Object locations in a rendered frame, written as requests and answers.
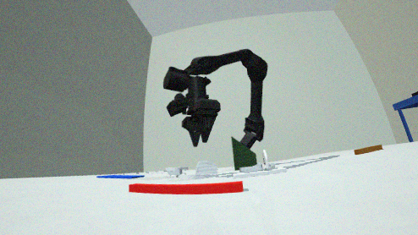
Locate red flat bar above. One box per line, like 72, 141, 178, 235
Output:
129, 181, 244, 194

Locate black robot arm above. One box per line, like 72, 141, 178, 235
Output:
163, 48, 268, 149

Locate brown flat bar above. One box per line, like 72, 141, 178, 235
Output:
354, 145, 382, 155

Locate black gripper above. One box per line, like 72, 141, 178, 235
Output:
182, 90, 221, 147

